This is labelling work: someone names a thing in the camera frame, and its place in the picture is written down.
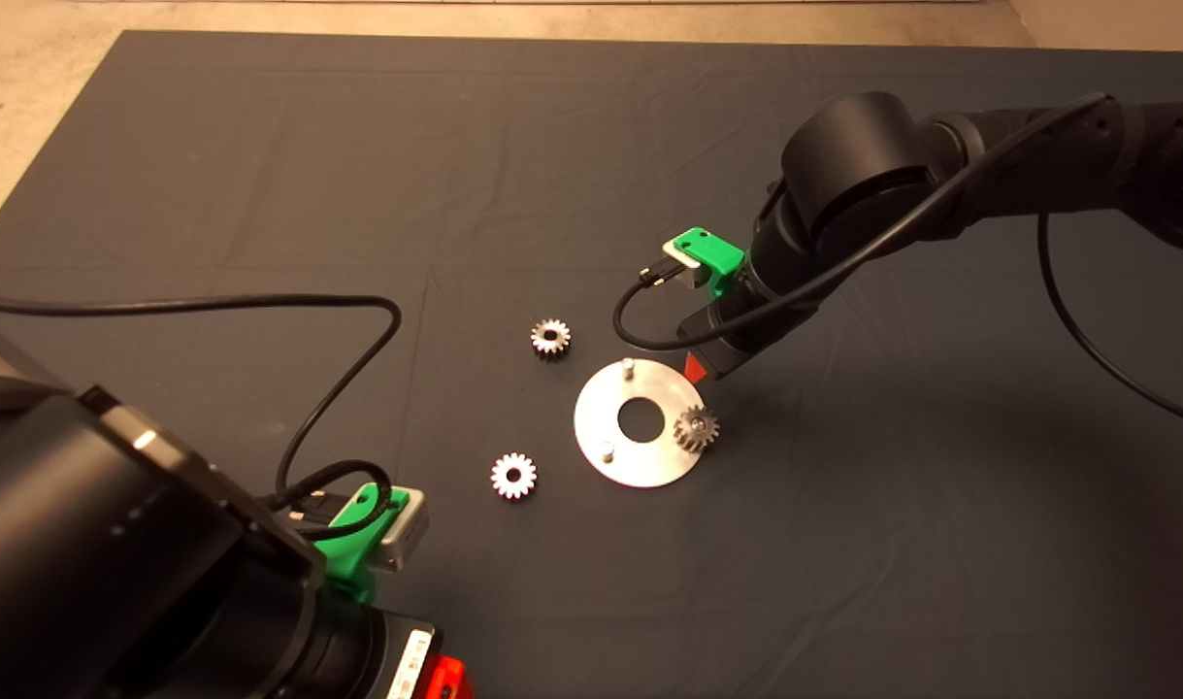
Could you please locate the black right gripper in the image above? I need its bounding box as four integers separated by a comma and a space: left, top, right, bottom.
676, 277, 821, 383

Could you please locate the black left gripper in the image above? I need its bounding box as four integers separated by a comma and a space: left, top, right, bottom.
314, 600, 476, 699

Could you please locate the steel spur gear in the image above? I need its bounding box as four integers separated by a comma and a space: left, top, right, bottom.
490, 452, 538, 501
672, 404, 721, 454
530, 318, 572, 358

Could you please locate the round metal carrier plate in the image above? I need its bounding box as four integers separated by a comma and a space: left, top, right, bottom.
574, 357, 708, 489

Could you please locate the dark grey table cloth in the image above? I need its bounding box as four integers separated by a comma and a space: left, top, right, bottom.
0, 29, 1183, 699

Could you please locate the black right camera cable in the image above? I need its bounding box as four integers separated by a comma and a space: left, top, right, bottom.
612, 92, 1183, 431

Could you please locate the black camera cable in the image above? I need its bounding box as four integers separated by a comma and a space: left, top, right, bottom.
612, 92, 1183, 431
0, 293, 403, 540

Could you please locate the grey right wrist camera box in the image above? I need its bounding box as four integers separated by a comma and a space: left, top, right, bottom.
661, 241, 701, 290

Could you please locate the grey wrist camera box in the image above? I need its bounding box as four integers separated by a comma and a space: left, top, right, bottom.
661, 241, 701, 290
378, 488, 429, 574

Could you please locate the green right camera mount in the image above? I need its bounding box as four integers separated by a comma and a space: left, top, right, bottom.
671, 227, 747, 297

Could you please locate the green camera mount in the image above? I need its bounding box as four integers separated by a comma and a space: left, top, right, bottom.
314, 481, 410, 603
671, 227, 747, 297

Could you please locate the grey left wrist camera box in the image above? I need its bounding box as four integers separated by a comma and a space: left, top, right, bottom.
378, 488, 429, 574

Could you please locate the green left camera mount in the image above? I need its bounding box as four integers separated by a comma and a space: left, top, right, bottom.
314, 481, 410, 603

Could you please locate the black left camera cable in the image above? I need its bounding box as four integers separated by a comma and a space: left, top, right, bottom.
0, 293, 403, 540

